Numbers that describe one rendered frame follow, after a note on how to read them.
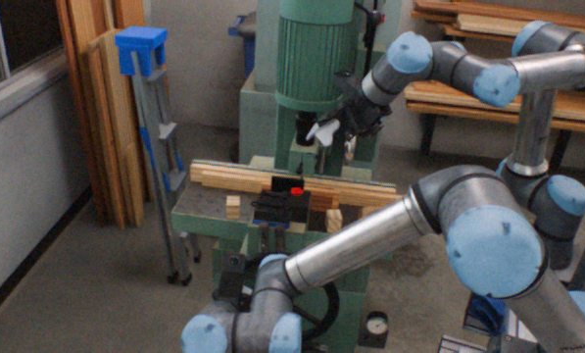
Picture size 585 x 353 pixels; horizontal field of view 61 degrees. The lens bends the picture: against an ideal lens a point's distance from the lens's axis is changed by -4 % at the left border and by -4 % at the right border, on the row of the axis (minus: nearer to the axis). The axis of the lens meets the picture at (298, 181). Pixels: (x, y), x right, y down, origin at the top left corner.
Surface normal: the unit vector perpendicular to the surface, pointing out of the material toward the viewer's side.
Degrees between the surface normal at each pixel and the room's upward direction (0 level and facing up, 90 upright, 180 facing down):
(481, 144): 90
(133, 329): 0
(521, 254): 86
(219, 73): 90
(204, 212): 0
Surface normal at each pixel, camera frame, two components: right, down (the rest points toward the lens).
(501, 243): -0.14, 0.43
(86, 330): 0.07, -0.86
